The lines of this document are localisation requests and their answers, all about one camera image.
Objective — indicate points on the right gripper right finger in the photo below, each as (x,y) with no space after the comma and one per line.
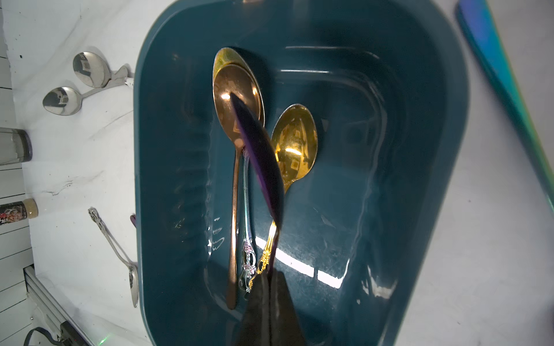
(283,321)

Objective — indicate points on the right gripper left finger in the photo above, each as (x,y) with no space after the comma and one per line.
(256,322)

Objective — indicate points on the yellow bowl ornate silver spoon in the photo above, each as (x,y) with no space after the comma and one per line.
(224,57)

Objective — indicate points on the purple iridescent spoon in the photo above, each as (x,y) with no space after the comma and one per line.
(264,162)

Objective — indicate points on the gold ornate handle spoon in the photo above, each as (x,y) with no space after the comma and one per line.
(295,144)

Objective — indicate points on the copper round spoon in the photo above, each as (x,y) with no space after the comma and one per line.
(233,78)

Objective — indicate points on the teal plastic storage box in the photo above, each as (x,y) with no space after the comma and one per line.
(386,83)

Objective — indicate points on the small ornate silver spoon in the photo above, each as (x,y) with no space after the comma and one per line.
(121,255)

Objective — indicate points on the plain silver round spoon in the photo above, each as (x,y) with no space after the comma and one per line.
(65,100)

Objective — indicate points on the rainbow iridescent spoon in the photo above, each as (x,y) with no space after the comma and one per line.
(479,28)

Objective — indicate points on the small brown spice jar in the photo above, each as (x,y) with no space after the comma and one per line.
(18,211)

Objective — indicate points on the clear plastic cup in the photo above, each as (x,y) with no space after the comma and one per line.
(15,147)

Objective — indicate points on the aluminium mounting rail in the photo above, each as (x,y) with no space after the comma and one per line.
(59,324)

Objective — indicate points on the silver spoon with printed handle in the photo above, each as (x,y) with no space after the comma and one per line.
(93,70)

